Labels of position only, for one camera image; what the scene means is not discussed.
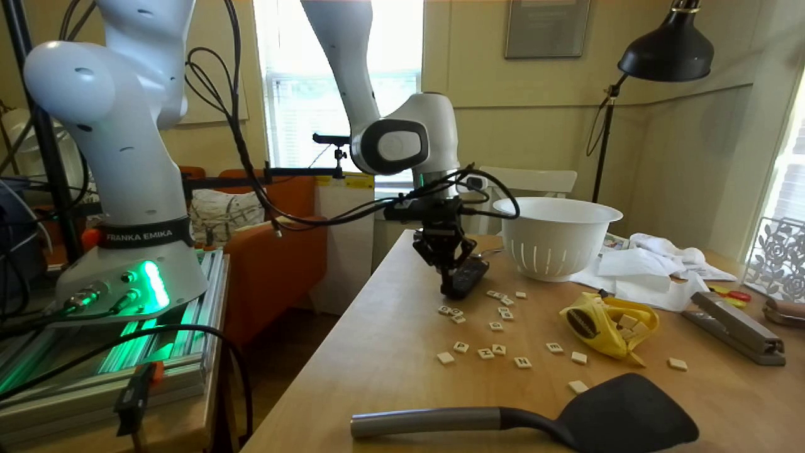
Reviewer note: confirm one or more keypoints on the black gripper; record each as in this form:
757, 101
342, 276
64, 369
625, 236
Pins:
442, 237

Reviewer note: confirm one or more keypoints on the black remote control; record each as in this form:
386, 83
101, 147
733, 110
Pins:
462, 280

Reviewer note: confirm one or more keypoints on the white colander bowl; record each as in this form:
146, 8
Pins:
549, 237

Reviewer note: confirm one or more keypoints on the orange armchair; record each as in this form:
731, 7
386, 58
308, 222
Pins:
271, 266

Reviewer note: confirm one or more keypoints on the yellow tape dispenser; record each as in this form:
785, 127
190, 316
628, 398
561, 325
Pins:
613, 325

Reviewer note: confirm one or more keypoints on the stack of papers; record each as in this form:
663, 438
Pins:
649, 270

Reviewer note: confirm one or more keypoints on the black desk lamp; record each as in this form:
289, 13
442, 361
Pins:
674, 52

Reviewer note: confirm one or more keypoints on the black camera on stand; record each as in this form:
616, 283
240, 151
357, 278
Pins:
340, 147

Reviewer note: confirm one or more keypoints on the framed wall picture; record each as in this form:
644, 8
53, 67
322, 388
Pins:
547, 29

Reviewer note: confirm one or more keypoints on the black spatula grey handle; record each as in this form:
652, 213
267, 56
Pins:
625, 414

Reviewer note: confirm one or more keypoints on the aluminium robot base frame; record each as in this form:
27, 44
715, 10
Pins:
69, 379

